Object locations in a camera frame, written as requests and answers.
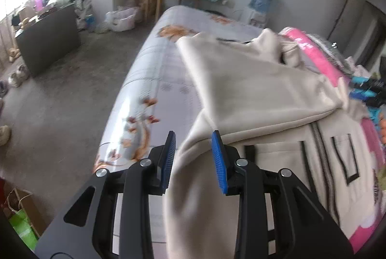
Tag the white plastic bag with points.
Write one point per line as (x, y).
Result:
(122, 19)

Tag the bed with floral checked sheet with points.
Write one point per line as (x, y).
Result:
(169, 66)

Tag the worn beige shoe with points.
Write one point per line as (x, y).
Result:
(13, 53)
(4, 134)
(18, 78)

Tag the pink floral blanket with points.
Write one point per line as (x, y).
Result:
(313, 53)

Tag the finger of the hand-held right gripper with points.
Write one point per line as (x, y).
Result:
(375, 84)
(362, 95)

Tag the brown paper bag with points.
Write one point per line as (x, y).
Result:
(28, 201)

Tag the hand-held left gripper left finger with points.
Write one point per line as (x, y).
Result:
(169, 159)

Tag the green bag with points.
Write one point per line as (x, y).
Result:
(22, 228)

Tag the white water dispenser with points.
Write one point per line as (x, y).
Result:
(253, 17)

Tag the black cabinet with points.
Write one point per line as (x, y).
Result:
(51, 38)

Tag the grey floral pillow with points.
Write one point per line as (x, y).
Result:
(324, 43)

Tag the clutter pile on cabinet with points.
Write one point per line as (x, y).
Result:
(45, 2)

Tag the beige zip hooded jacket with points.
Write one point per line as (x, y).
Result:
(256, 81)

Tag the blue cartoon quilt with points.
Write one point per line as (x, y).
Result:
(375, 115)

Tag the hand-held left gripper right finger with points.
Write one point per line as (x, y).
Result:
(218, 162)

